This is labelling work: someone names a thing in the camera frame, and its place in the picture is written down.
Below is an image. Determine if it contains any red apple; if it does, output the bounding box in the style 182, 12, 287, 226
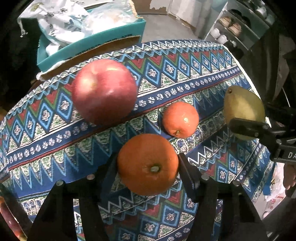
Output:
72, 59, 137, 125
1, 197, 27, 240

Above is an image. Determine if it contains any brown cardboard box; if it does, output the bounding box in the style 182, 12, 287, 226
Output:
36, 35, 141, 81

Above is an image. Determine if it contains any white printed plastic bag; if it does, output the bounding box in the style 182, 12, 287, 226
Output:
17, 1, 89, 56

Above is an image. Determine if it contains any yellow pear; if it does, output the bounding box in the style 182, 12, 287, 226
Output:
223, 85, 265, 128

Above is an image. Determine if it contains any patterned blue tablecloth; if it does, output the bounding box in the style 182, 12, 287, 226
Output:
1, 40, 274, 240

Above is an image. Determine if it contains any white shoe rack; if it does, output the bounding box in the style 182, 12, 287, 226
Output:
204, 1, 276, 60

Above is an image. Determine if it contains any teal cardboard box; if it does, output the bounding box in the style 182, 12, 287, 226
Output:
37, 18, 146, 72

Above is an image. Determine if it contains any person's right hand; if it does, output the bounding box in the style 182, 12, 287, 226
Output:
283, 163, 296, 190

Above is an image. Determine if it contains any large orange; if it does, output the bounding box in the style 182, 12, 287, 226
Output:
117, 133, 179, 196

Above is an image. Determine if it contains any small tangerine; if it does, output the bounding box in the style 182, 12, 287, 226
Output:
162, 101, 199, 138

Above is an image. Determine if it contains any clear plastic bag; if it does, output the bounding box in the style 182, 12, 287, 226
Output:
81, 1, 141, 36

